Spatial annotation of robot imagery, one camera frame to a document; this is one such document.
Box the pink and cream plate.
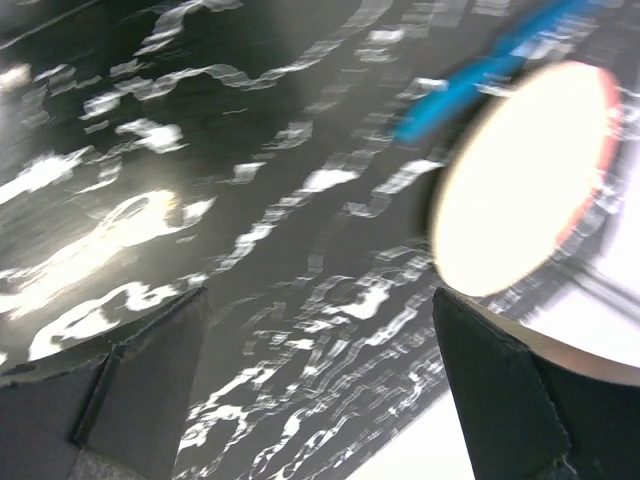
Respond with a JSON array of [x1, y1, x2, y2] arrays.
[[428, 61, 621, 297]]

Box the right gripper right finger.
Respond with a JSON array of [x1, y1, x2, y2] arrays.
[[432, 288, 639, 479]]

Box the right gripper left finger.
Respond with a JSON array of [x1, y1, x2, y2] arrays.
[[1, 288, 208, 479]]

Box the blue plastic knife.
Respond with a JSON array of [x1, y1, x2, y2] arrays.
[[392, 0, 593, 143]]

